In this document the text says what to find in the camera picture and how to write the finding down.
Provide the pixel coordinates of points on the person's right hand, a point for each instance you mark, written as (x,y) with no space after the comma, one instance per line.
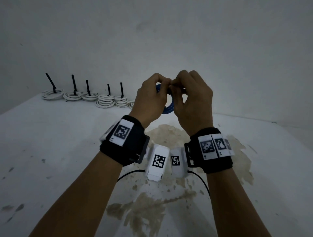
(195,110)

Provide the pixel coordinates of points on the person's left hand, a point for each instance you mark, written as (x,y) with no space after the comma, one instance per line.
(146,102)

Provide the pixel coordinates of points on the person's right forearm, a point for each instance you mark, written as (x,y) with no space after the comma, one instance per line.
(237,205)

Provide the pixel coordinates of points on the person's left forearm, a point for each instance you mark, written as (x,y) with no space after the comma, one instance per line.
(75,200)

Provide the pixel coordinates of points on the white checkered marker tag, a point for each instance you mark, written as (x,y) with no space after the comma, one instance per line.
(207,146)
(121,131)

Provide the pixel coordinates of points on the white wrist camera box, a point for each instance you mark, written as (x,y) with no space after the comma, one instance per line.
(156,173)
(177,171)

